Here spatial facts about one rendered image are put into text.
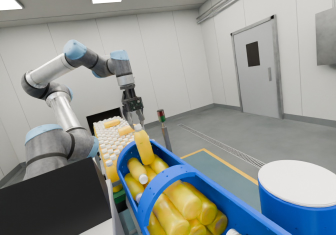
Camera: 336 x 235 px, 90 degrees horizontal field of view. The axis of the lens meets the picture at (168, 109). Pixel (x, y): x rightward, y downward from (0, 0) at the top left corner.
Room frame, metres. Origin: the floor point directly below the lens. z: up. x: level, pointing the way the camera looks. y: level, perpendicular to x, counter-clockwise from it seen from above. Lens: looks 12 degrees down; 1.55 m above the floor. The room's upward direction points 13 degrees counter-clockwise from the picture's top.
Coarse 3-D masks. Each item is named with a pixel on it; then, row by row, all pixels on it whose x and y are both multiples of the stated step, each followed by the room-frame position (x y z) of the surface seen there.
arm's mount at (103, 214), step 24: (72, 168) 0.44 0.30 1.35; (96, 168) 0.49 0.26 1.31; (0, 192) 0.38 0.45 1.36; (24, 192) 0.40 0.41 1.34; (48, 192) 0.42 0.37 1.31; (72, 192) 0.43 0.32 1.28; (96, 192) 0.46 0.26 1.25; (0, 216) 0.38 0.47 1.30; (24, 216) 0.39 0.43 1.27; (48, 216) 0.41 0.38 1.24; (72, 216) 0.43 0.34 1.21; (96, 216) 0.45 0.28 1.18
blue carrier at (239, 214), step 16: (128, 144) 0.86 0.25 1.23; (176, 160) 0.62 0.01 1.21; (160, 176) 0.50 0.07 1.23; (176, 176) 0.48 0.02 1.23; (192, 176) 0.66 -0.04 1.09; (128, 192) 0.59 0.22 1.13; (144, 192) 0.49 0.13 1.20; (160, 192) 0.45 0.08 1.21; (208, 192) 0.57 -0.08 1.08; (224, 192) 0.39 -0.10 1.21; (144, 208) 0.44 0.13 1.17; (224, 208) 0.49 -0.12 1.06; (240, 208) 0.42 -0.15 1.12; (144, 224) 0.42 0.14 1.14; (240, 224) 0.43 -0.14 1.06; (256, 224) 0.38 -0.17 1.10; (272, 224) 0.28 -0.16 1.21
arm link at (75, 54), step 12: (72, 48) 0.67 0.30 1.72; (84, 48) 0.71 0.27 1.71; (60, 60) 0.73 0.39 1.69; (72, 60) 0.71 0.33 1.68; (84, 60) 0.72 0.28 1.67; (96, 60) 0.75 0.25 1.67; (36, 72) 0.80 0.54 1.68; (48, 72) 0.77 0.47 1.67; (60, 72) 0.76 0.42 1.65; (24, 84) 0.82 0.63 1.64; (36, 84) 0.83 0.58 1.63; (36, 96) 0.88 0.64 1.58
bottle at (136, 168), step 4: (128, 160) 0.85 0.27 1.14; (132, 160) 0.83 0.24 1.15; (136, 160) 0.83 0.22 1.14; (128, 164) 0.82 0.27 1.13; (132, 164) 0.79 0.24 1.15; (136, 164) 0.78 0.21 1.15; (140, 164) 0.78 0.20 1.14; (128, 168) 0.80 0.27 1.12; (132, 168) 0.76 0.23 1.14; (136, 168) 0.74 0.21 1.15; (140, 168) 0.74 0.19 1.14; (144, 168) 0.75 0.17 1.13; (132, 172) 0.74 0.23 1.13; (136, 172) 0.72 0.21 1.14; (140, 172) 0.72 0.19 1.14; (144, 172) 0.72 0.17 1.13; (132, 176) 0.73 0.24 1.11; (136, 176) 0.71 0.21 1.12; (136, 180) 0.71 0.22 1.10
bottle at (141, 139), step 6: (138, 132) 0.78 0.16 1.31; (144, 132) 0.79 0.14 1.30; (138, 138) 0.77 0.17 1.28; (144, 138) 0.78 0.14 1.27; (138, 144) 0.77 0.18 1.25; (144, 144) 0.77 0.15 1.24; (150, 144) 0.80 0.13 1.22; (138, 150) 0.78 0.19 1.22; (144, 150) 0.77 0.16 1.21; (150, 150) 0.79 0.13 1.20; (144, 156) 0.77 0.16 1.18; (150, 156) 0.78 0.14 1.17; (144, 162) 0.78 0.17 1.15; (150, 162) 0.77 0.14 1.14
